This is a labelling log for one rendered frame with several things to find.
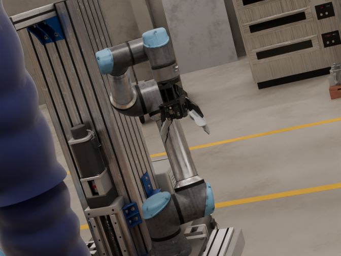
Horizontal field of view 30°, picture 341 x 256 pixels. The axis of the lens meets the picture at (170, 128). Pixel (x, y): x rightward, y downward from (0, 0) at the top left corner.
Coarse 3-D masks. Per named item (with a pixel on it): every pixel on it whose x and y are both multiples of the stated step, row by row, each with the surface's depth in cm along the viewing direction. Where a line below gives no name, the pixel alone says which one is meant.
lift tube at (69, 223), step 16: (48, 192) 162; (64, 192) 167; (0, 208) 159; (16, 208) 159; (32, 208) 160; (48, 208) 161; (64, 208) 166; (0, 224) 163; (16, 224) 160; (32, 224) 160; (48, 224) 162; (64, 224) 166; (0, 240) 165; (16, 240) 162; (32, 240) 161; (48, 240) 162; (64, 240) 164; (80, 240) 172
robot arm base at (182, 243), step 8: (176, 232) 230; (152, 240) 232; (160, 240) 229; (168, 240) 229; (176, 240) 230; (184, 240) 232; (152, 248) 233; (160, 248) 230; (168, 248) 229; (176, 248) 230; (184, 248) 231
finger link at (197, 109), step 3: (189, 99) 195; (189, 102) 194; (192, 102) 194; (189, 105) 194; (192, 105) 194; (195, 105) 194; (189, 108) 194; (192, 108) 194; (195, 108) 194; (198, 108) 194; (195, 111) 194; (198, 111) 195; (198, 114) 194; (201, 114) 195; (201, 117) 194
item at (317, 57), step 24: (240, 0) 882; (264, 0) 873; (288, 0) 866; (312, 0) 858; (336, 0) 890; (240, 24) 895; (264, 24) 883; (288, 24) 874; (312, 24) 868; (336, 24) 859; (264, 48) 890; (288, 48) 884; (312, 48) 876; (336, 48) 869; (264, 72) 907; (288, 72) 898; (312, 72) 892
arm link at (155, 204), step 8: (160, 192) 235; (152, 200) 231; (160, 200) 227; (168, 200) 228; (176, 200) 229; (144, 208) 228; (152, 208) 226; (160, 208) 226; (168, 208) 227; (176, 208) 227; (144, 216) 230; (152, 216) 226; (160, 216) 226; (168, 216) 227; (176, 216) 227; (152, 224) 228; (160, 224) 227; (168, 224) 228; (176, 224) 229; (152, 232) 229; (160, 232) 228; (168, 232) 228
